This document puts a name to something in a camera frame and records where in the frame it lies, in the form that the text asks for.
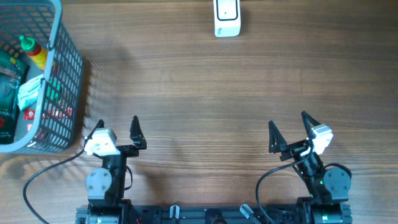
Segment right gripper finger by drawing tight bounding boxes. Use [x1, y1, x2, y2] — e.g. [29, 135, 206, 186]
[301, 111, 320, 137]
[268, 121, 287, 153]

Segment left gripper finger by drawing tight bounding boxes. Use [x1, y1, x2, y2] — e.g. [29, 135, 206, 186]
[84, 119, 104, 144]
[130, 115, 145, 146]

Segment red coffee stick sachet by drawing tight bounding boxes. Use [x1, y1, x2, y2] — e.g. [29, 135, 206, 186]
[24, 108, 73, 120]

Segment teal wet wipes pack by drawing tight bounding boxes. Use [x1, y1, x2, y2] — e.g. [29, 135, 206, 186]
[17, 74, 44, 110]

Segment sauce bottle green cap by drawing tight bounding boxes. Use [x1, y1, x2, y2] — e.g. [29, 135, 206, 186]
[19, 35, 50, 71]

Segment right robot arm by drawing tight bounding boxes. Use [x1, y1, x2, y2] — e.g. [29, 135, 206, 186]
[264, 111, 353, 223]

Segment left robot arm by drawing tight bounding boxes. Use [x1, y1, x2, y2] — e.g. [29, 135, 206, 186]
[76, 116, 147, 224]

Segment white barcode scanner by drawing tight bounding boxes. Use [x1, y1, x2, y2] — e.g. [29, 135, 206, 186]
[213, 0, 241, 38]

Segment grey plastic mesh basket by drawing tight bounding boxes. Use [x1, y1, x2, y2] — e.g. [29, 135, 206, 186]
[1, 0, 84, 154]

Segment dark green snack bag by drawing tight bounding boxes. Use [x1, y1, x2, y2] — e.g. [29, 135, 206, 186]
[1, 51, 29, 144]

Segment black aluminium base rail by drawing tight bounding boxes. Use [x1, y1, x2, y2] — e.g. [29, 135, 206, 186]
[75, 203, 353, 224]

